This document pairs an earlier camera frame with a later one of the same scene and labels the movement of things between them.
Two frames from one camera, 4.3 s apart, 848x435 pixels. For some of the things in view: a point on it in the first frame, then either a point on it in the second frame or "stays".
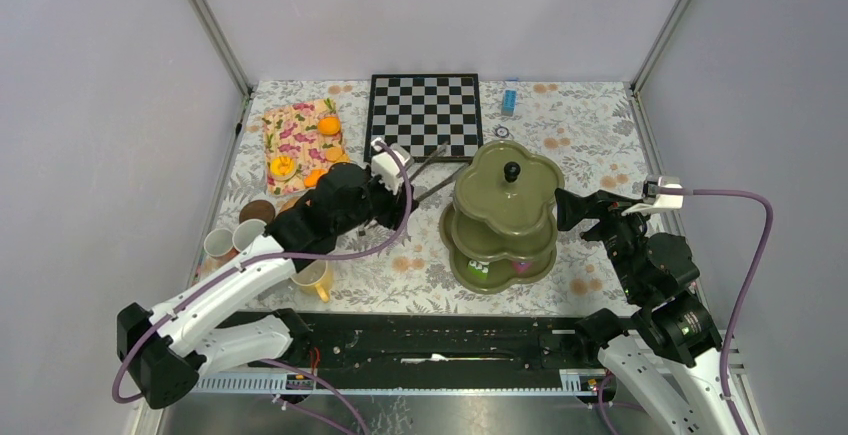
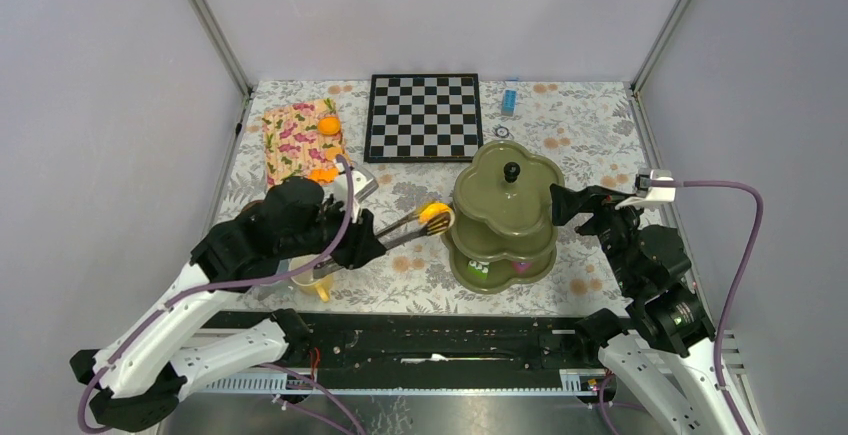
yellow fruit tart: [282, 168] → [438, 217]
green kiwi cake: [479, 269] stays
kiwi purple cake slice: [521, 266] stays
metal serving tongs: [442, 181] → [417, 226]
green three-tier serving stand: [501, 227] stays
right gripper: [606, 206] stays
